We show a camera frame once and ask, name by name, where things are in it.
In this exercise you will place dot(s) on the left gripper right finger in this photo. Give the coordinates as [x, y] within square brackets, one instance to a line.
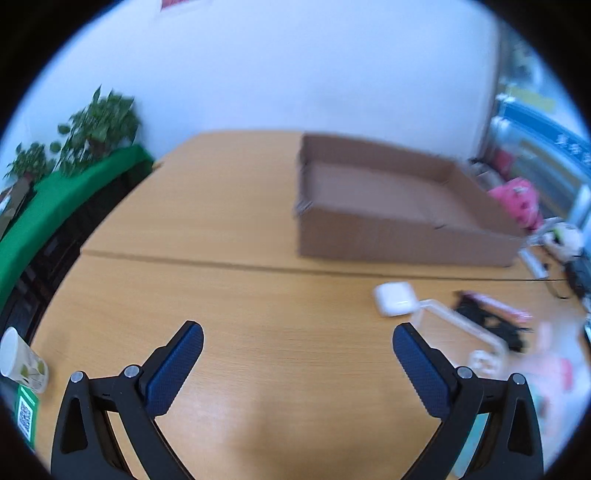
[510, 446]

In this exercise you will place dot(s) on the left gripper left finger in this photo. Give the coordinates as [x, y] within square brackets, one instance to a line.
[84, 443]

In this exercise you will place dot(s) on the beige clear phone case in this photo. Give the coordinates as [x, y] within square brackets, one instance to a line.
[463, 342]

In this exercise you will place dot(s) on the black sunglasses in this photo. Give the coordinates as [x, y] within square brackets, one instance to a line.
[495, 324]

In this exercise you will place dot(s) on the pink pen with charm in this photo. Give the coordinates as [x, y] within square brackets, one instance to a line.
[497, 307]

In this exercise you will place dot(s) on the white earbuds case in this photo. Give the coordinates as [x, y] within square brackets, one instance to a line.
[395, 299]

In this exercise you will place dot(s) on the green QR code card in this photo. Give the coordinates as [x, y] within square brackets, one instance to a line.
[26, 414]

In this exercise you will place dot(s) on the paper cup with leaves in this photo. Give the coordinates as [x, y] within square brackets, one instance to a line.
[21, 364]

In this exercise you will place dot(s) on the white phone stand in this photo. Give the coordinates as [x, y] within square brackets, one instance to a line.
[540, 263]

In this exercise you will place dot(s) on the white panda plush toy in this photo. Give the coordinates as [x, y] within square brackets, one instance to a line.
[563, 241]

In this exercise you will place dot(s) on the magenta bear plush toy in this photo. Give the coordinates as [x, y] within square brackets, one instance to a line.
[519, 198]

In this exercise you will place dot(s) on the green cloth covered bench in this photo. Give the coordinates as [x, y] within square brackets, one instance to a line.
[56, 198]

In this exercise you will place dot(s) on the small cardboard box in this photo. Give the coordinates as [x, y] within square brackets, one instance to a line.
[13, 201]

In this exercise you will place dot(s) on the small potted green plant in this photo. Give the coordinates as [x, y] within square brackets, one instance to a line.
[32, 163]

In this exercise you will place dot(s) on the brown cardboard tray box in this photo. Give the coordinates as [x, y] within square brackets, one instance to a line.
[365, 201]

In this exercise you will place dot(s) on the large potted green plant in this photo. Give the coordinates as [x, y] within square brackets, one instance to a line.
[90, 135]

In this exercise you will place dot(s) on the red wall notice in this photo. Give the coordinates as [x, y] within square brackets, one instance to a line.
[181, 5]

